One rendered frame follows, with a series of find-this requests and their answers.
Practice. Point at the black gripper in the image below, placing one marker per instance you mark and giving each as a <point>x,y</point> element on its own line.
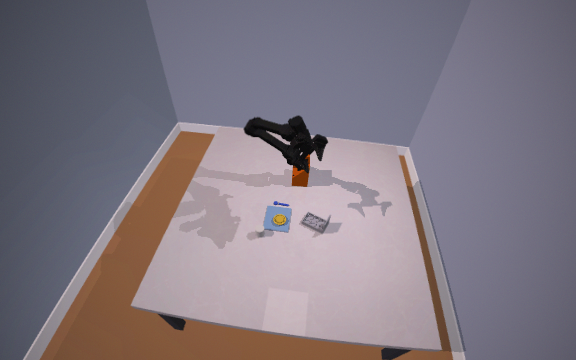
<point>318,143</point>

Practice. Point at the light blue flat mat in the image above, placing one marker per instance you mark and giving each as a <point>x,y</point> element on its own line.
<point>270,213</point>

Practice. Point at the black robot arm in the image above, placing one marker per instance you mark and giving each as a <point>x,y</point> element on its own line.
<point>294,131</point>

